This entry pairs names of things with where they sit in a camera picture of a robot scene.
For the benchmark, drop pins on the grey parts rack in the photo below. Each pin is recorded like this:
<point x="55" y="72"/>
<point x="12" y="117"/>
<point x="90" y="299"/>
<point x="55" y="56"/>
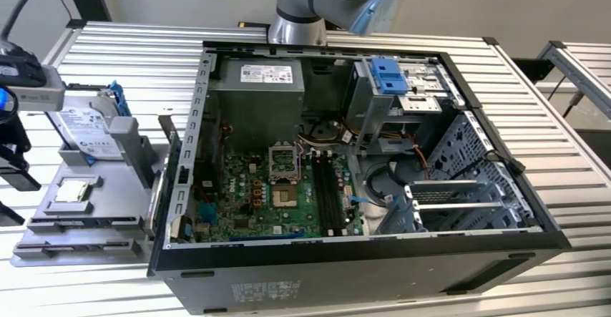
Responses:
<point x="115" y="188"/>

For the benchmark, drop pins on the blue RAM stick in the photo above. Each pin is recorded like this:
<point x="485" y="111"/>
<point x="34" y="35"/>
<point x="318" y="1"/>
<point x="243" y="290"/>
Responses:
<point x="58" y="249"/>

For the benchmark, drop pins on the black strip with yellow tip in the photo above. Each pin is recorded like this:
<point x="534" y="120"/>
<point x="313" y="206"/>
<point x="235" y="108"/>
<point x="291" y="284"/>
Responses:
<point x="252" y="25"/>

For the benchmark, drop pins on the white power connector socket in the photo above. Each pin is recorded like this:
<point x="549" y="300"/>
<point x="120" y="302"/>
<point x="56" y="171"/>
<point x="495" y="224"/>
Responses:
<point x="347" y="191"/>

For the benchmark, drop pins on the green motherboard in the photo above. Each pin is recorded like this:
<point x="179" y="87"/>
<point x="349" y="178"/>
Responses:
<point x="239" y="188"/>

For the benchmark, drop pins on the metal disk bay cage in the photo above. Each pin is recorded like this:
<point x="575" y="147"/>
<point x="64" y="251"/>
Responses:
<point x="443" y="185"/>

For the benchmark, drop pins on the blue drive bay latch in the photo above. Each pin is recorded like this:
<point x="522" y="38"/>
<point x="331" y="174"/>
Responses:
<point x="387" y="77"/>

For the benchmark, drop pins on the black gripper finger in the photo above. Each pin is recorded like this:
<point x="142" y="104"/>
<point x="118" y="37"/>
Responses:
<point x="22" y="181"/>
<point x="10" y="214"/>

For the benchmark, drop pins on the silver CPU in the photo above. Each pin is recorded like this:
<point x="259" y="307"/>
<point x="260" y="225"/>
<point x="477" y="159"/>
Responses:
<point x="71" y="191"/>

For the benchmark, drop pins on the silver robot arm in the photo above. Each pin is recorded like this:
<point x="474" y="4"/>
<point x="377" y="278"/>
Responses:
<point x="296" y="5"/>

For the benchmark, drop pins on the silver drive cage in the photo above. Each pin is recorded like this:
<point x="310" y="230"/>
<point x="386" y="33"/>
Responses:
<point x="377" y="106"/>

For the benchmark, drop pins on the aluminium slat side table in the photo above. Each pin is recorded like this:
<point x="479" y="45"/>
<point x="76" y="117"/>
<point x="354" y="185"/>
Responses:
<point x="587" y="59"/>

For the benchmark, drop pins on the open black PC case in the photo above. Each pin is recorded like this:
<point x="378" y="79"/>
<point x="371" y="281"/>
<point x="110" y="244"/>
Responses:
<point x="334" y="277"/>

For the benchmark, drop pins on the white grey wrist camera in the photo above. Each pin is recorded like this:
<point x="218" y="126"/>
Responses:
<point x="38" y="95"/>

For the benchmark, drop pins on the grey power supply unit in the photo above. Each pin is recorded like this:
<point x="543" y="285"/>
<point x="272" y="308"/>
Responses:
<point x="258" y="109"/>

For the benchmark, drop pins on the CPU socket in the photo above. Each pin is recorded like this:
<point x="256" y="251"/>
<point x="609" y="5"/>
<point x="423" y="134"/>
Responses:
<point x="286" y="196"/>

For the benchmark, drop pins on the hard disk in blue carrier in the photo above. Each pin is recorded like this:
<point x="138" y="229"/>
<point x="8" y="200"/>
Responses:
<point x="86" y="131"/>

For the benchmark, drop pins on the thin metal locking lever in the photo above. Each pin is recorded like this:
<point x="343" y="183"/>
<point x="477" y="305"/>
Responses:
<point x="300" y="152"/>

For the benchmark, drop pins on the black RAM slot bank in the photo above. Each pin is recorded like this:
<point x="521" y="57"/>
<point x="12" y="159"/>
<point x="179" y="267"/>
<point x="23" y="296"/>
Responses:
<point x="330" y="195"/>

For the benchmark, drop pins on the blue expansion slot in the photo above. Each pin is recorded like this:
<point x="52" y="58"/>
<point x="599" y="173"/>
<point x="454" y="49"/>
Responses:
<point x="267" y="239"/>

